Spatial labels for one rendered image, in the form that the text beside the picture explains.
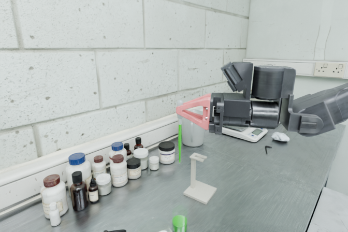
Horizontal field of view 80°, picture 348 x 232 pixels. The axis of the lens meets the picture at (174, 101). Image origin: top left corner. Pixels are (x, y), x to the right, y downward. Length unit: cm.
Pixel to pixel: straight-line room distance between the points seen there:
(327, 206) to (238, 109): 49
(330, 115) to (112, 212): 59
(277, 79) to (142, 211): 50
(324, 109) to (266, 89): 10
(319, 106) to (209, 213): 41
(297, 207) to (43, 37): 91
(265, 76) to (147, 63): 63
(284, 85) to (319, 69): 112
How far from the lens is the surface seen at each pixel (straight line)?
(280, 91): 44
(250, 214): 70
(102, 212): 70
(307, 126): 44
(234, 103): 42
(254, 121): 44
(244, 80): 42
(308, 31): 163
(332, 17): 162
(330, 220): 78
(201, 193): 72
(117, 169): 74
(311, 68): 157
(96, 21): 83
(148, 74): 96
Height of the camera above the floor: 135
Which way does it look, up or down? 14 degrees down
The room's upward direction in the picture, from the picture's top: straight up
